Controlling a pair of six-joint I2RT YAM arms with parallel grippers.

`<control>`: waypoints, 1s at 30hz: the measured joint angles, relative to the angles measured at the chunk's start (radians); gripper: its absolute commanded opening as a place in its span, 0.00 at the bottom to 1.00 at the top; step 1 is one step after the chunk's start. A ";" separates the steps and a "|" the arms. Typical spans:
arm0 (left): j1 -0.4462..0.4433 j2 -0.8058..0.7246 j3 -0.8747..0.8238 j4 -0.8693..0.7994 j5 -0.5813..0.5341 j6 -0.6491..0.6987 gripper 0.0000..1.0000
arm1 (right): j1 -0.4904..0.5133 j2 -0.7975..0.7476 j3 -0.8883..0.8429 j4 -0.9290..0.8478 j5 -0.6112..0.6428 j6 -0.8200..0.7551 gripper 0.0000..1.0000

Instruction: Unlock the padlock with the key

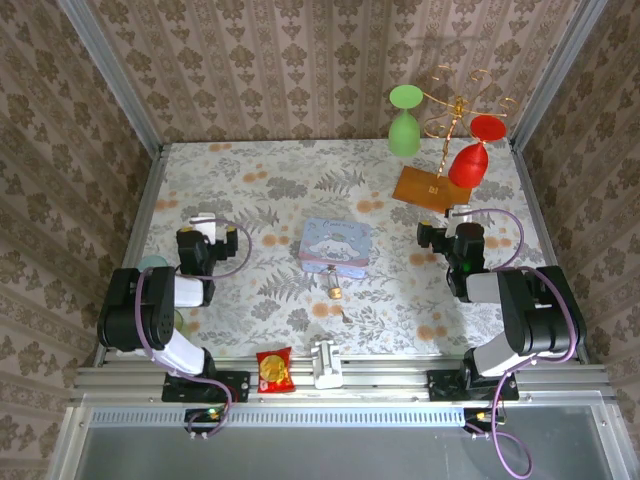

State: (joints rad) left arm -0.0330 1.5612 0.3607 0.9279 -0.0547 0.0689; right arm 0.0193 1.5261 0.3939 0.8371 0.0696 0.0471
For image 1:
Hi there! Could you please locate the blue cartoon tin box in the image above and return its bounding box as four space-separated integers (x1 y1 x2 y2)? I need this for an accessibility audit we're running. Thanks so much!
297 216 373 279

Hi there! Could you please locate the small brass padlock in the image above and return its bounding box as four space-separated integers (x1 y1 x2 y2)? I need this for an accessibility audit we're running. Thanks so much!
325 263 345 302

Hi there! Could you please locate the red plastic wine glass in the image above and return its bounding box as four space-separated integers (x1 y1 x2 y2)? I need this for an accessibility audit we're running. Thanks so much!
447 114 508 190

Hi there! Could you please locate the floral tablecloth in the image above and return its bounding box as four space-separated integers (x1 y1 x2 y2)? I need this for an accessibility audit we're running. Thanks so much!
117 139 574 359

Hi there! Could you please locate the green plastic wine glass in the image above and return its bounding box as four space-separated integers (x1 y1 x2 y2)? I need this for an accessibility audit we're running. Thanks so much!
388 84 425 159

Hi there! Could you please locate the red snack packet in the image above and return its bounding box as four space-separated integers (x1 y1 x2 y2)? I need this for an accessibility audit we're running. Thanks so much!
255 346 297 394

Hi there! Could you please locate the small circuit board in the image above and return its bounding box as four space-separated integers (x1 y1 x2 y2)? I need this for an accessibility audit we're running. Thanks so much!
184 406 229 434
463 406 504 434

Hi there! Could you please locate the grey metal panel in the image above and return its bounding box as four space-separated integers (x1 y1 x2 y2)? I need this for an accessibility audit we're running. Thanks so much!
47 403 621 480

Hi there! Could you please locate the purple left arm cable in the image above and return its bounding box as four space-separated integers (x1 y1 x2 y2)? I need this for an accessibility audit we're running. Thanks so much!
135 217 253 442

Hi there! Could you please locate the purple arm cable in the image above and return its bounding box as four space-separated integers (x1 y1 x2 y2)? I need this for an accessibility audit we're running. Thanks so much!
462 207 577 478
135 217 253 442

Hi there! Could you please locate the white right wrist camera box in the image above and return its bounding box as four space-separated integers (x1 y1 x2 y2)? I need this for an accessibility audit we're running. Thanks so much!
446 203 473 236

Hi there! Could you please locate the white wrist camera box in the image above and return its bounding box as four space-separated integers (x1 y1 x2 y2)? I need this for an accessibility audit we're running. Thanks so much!
446 203 473 236
191 213 219 242

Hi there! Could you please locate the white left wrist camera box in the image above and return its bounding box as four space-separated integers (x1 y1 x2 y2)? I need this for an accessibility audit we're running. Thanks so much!
191 213 219 242

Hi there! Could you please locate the gold wire glass rack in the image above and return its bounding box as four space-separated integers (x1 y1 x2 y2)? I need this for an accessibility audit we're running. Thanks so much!
393 64 521 217

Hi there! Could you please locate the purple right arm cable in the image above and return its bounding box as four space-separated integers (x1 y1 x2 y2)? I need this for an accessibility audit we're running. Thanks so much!
462 207 577 478

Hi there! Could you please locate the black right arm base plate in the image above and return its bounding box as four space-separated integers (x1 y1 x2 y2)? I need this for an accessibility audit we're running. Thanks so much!
426 369 521 403

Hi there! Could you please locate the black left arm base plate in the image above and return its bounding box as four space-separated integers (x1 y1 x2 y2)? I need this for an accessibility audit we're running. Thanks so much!
160 370 252 404

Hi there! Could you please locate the aluminium frame rail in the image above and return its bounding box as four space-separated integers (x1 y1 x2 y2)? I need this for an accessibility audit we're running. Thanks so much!
73 354 612 402

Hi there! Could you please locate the white plastic bracket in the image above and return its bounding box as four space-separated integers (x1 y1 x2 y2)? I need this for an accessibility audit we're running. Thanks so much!
309 338 346 391

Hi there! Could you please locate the aluminium frame post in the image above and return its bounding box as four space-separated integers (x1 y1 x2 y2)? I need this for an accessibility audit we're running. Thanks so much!
508 0 609 150
56 0 165 152

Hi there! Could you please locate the slotted grey cable duct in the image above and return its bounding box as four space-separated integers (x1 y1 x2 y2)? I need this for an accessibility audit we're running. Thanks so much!
86 410 469 429

